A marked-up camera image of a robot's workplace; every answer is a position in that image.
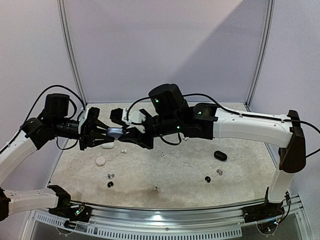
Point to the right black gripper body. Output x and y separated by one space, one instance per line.
149 131

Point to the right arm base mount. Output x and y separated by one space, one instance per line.
263 211

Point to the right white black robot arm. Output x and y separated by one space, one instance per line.
213 121

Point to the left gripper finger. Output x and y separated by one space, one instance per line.
99 142
101 127

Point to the blue earbud charging case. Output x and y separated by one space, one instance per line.
115 132

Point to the white oblong charging case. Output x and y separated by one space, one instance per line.
108 145

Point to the black earbud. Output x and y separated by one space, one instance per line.
207 179
110 184

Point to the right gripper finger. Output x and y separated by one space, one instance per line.
133 139
134 129

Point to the right aluminium corner post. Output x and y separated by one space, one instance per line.
262 52

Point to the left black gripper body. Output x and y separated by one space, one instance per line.
84 135

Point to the black earbud right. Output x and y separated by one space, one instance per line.
207 179

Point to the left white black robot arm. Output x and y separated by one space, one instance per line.
53 122

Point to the left aluminium corner post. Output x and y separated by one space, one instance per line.
61 6

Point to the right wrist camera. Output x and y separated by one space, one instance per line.
124 118

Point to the aluminium corner post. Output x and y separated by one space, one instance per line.
61 6
262 52

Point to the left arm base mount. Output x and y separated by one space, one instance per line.
79 212

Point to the aluminium front rail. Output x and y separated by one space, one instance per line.
225 222

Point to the black earbud charging case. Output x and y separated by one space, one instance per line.
221 156

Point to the black earbud left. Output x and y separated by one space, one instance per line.
110 184

